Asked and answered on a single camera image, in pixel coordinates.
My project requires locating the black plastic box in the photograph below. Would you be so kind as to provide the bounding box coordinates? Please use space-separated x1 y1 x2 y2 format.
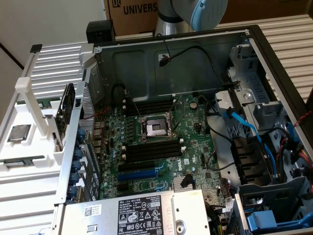
86 20 116 44

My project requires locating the blue disk bay latch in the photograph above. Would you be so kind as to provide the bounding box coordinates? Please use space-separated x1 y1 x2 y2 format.
246 210 313 233

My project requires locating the silver rear port stack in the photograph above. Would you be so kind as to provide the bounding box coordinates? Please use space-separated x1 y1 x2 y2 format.
93 121 106 160

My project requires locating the open Dell PC case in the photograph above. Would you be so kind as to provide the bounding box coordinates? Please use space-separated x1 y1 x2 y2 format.
52 24 313 235

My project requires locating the grey power supply unit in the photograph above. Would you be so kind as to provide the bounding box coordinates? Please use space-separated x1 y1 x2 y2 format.
58 188 211 235

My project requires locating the printed Universal Robots cardboard box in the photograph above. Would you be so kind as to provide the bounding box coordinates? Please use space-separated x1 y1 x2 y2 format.
104 0 159 35

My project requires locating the thin black looped wire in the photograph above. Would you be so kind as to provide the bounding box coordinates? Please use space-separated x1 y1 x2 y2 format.
205 149 243 172

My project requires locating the silver CPU socket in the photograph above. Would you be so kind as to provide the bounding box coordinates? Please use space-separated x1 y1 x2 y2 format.
136 111 179 143

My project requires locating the black wire with plug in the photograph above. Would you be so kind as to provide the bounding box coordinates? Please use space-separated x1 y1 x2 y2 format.
156 33 242 89

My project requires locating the green RAM stick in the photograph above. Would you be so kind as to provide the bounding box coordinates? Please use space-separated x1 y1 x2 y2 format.
36 97 61 109
3 159 35 169

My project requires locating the short blue SATA wire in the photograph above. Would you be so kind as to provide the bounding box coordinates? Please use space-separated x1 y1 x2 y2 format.
286 121 299 150

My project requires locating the black graphics card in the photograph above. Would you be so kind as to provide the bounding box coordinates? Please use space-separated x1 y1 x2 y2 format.
52 83 75 151

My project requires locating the blue expansion slot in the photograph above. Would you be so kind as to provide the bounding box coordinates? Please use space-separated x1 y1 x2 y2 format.
117 169 158 182

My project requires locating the red yellow wire bundle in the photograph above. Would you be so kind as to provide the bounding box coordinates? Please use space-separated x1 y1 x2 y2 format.
295 149 313 169

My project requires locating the white corner bracket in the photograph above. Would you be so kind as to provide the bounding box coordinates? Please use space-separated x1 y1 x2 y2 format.
78 52 97 74

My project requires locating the green Dell motherboard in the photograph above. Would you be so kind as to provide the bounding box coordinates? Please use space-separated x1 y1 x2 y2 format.
94 94 237 205

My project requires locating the white plastic parts rack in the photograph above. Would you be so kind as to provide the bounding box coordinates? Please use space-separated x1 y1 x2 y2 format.
0 77 66 178

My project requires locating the thin metal locking lever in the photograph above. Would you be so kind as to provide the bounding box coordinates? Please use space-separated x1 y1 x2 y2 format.
170 94 184 133
124 92 143 121

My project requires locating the long blue SATA wire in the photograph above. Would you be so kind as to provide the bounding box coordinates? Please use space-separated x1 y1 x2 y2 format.
220 107 282 183

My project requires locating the grey metal drive cage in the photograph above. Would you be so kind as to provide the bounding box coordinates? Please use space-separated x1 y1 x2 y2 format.
226 44 272 108

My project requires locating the red black twisted wire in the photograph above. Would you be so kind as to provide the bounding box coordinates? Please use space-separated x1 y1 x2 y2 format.
292 112 313 127
82 107 111 121

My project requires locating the long black expansion slot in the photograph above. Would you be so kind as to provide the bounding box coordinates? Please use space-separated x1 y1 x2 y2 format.
118 160 156 172

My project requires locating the silver finned heat sink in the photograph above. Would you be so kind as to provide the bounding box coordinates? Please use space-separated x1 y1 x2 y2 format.
173 175 196 191

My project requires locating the grey disk bay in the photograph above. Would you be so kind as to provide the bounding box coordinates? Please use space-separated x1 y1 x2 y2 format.
234 176 313 235

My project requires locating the grey plastic bracket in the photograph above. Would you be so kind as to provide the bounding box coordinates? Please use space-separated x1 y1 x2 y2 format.
253 101 289 130

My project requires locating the plain brown cardboard box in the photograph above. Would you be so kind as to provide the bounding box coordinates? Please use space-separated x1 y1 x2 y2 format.
219 0 313 24

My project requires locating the silver CPU chip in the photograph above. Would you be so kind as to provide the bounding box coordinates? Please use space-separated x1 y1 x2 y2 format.
7 124 32 142

